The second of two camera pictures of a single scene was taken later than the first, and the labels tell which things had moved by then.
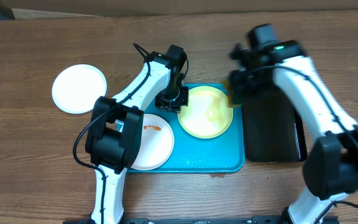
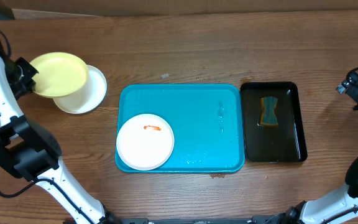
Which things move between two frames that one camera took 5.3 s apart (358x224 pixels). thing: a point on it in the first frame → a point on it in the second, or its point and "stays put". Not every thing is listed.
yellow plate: [208, 115] → [59, 74]
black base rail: [279, 219] stays put
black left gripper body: [174, 99] → [24, 72]
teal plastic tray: [209, 133] stays put
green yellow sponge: [233, 101] → [268, 112]
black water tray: [272, 129] stays put
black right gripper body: [238, 86] → [353, 88]
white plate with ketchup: [157, 143] stays put
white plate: [76, 88] stays put
